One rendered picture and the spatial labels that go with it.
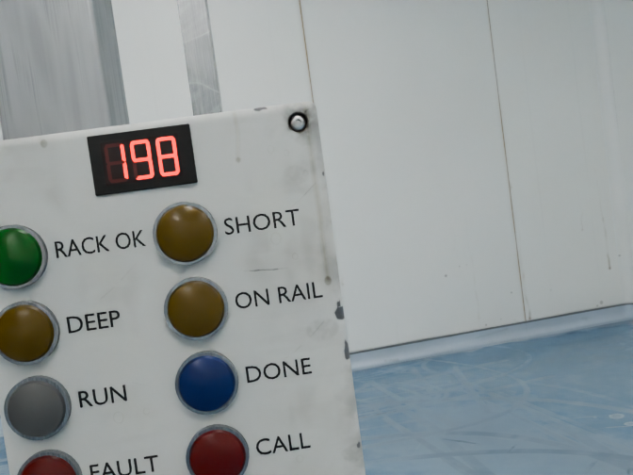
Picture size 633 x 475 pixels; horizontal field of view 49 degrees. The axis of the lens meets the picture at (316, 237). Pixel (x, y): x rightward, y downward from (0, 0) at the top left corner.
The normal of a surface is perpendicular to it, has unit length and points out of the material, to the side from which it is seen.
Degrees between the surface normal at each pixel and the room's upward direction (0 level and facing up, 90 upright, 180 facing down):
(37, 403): 87
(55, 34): 90
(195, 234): 90
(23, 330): 87
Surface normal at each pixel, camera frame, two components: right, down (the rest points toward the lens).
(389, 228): 0.20, 0.03
